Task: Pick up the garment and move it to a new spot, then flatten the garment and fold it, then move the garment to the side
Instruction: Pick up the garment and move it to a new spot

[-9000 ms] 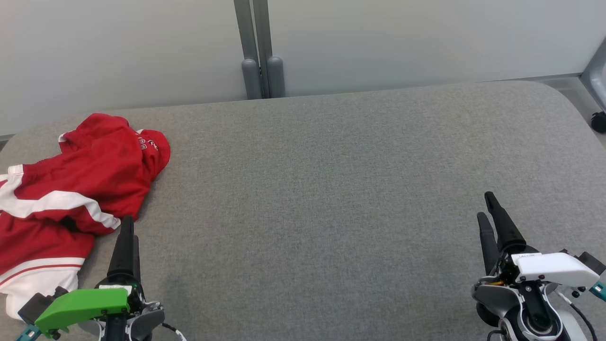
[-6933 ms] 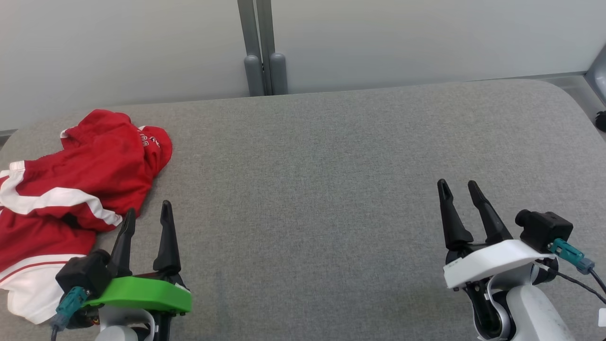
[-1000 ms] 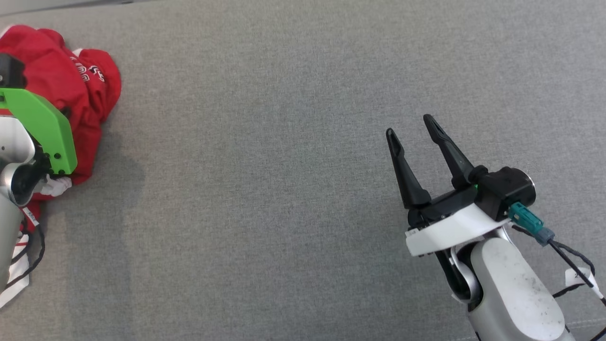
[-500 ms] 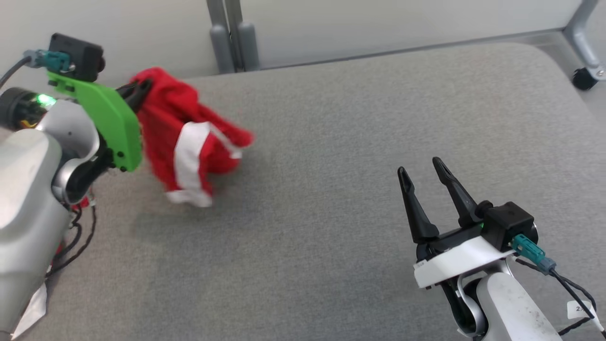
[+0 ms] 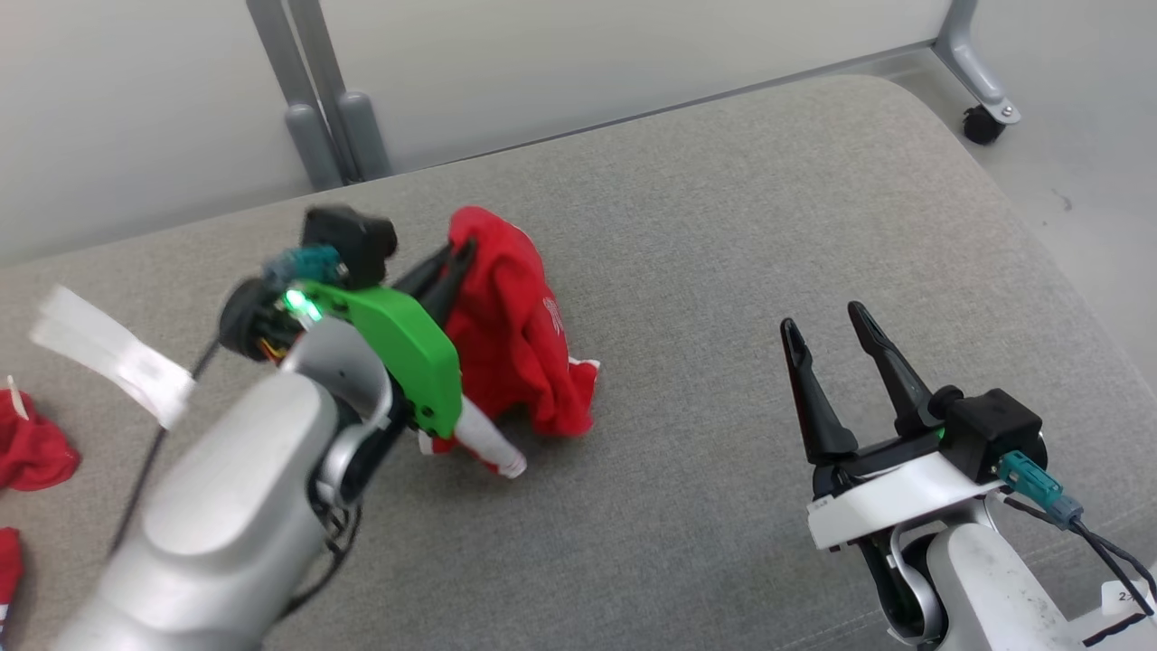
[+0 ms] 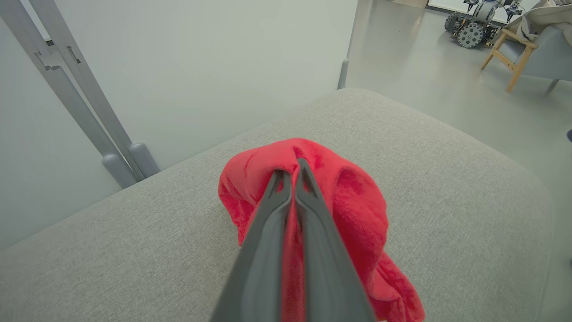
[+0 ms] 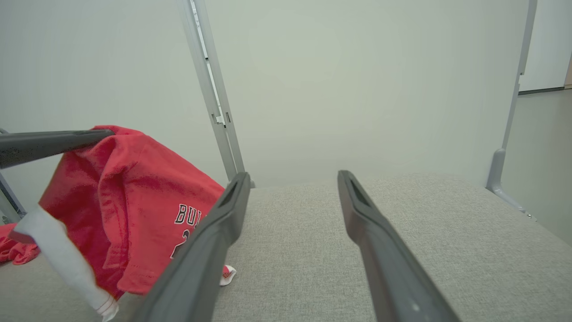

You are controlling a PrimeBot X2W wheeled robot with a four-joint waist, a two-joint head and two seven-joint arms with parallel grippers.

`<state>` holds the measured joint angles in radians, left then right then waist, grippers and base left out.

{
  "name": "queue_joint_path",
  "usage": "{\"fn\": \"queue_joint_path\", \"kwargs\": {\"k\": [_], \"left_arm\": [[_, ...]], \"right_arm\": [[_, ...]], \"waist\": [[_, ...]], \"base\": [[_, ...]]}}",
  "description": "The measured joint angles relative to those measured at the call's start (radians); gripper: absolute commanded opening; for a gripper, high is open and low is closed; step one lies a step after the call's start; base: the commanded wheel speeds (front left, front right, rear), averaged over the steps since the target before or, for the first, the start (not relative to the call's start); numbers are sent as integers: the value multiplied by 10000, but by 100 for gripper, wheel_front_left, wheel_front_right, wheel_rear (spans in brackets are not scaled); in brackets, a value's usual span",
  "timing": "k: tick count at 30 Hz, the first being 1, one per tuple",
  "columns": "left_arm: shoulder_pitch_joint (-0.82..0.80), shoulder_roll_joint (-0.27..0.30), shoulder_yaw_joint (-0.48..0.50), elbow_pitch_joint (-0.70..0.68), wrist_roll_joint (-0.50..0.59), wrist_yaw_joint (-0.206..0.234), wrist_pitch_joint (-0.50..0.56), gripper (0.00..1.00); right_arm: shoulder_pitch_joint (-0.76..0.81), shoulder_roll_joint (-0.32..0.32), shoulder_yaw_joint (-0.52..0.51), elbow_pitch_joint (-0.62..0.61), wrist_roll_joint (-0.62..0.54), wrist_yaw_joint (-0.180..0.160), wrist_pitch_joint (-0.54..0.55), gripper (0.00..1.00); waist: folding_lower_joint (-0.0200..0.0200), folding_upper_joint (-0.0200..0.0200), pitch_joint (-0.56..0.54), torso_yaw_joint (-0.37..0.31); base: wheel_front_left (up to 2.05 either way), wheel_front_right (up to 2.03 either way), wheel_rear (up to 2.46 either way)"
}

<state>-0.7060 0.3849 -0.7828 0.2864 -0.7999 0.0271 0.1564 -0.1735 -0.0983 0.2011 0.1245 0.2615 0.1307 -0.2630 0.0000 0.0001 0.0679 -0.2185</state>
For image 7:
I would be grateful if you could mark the red Bulls jersey white sleeves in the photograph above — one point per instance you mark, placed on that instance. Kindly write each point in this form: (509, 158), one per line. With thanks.
(134, 188)

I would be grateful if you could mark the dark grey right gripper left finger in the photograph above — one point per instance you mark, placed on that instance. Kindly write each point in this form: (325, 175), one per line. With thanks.
(201, 259)

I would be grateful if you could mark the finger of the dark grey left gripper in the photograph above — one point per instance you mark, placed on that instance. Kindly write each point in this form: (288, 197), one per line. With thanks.
(40, 145)

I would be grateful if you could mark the grey partition leg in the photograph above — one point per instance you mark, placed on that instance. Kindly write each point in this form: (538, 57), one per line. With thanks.
(497, 170)
(11, 203)

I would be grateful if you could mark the grey partition post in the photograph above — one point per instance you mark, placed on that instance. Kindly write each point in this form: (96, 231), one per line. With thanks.
(219, 76)
(203, 76)

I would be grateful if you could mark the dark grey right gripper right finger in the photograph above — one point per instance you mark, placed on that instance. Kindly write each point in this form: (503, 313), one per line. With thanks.
(384, 259)

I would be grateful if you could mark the red shorts with white stripes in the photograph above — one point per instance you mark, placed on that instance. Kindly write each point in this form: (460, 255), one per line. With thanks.
(13, 250)

